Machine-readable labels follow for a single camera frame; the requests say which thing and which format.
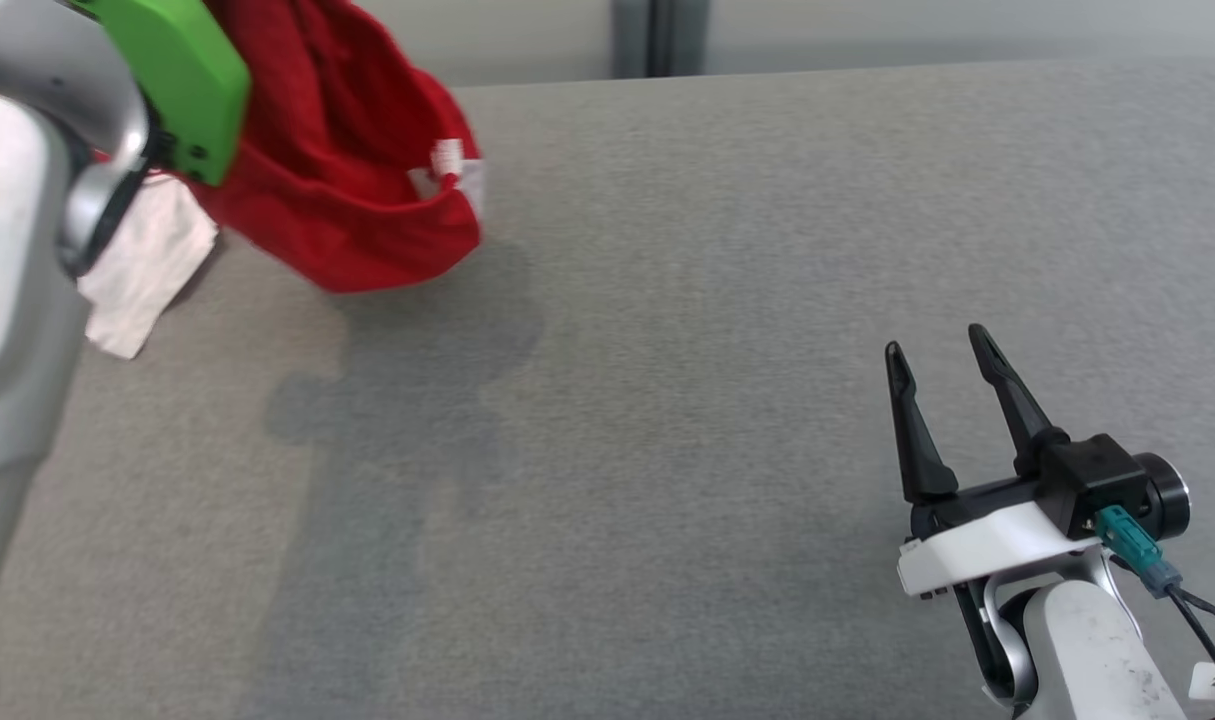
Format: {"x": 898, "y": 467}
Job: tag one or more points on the red shirt with white sleeve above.
{"x": 147, "y": 270}

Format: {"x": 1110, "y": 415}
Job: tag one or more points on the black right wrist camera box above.
{"x": 1092, "y": 480}

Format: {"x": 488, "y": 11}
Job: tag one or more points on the red shorts with white stripe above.
{"x": 337, "y": 200}

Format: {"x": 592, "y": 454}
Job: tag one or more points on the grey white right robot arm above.
{"x": 1097, "y": 650}

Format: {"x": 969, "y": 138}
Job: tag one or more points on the grey partition post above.
{"x": 657, "y": 40}

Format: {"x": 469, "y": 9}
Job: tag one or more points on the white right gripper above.
{"x": 977, "y": 550}

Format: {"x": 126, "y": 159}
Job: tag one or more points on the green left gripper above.
{"x": 192, "y": 90}

